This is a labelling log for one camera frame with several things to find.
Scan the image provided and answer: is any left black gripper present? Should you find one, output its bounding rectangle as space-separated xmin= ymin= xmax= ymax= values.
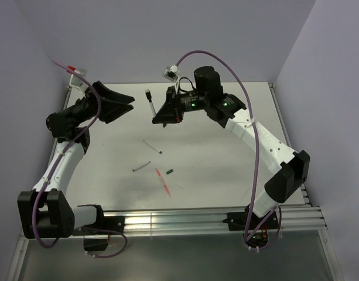
xmin=67 ymin=81 xmax=135 ymax=126

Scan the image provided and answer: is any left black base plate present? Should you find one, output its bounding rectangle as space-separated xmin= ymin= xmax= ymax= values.
xmin=72 ymin=216 xmax=125 ymax=236

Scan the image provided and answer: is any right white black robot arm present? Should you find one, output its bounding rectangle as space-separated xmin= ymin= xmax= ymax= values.
xmin=152 ymin=65 xmax=310 ymax=228

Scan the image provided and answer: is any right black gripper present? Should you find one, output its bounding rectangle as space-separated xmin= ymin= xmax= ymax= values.
xmin=152 ymin=85 xmax=208 ymax=124

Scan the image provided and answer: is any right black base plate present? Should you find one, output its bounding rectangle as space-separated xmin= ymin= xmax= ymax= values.
xmin=222 ymin=211 xmax=278 ymax=231

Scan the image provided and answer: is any grey pen diagonal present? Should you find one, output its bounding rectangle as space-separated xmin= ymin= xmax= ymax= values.
xmin=132 ymin=161 xmax=151 ymax=172

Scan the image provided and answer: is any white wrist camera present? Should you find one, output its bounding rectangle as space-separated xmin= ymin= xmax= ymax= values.
xmin=163 ymin=64 xmax=180 ymax=89
xmin=67 ymin=66 xmax=88 ymax=94

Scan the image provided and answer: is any black box under rail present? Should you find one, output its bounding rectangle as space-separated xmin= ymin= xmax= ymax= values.
xmin=83 ymin=238 xmax=109 ymax=252

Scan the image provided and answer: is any aluminium rail frame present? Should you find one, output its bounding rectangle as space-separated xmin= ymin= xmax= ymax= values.
xmin=104 ymin=204 xmax=327 ymax=237

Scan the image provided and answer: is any red pen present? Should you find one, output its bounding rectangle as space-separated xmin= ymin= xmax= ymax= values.
xmin=155 ymin=168 xmax=171 ymax=198

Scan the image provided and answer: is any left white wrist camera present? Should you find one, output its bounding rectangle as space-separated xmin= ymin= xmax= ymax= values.
xmin=67 ymin=66 xmax=88 ymax=94

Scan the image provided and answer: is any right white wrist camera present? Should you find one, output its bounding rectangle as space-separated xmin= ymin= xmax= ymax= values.
xmin=163 ymin=64 xmax=180 ymax=89

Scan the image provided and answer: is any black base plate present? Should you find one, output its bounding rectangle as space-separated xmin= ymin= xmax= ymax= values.
xmin=72 ymin=216 xmax=125 ymax=236
xmin=222 ymin=211 xmax=278 ymax=231

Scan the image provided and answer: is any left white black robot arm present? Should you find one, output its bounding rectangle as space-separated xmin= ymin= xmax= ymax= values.
xmin=17 ymin=81 xmax=135 ymax=239

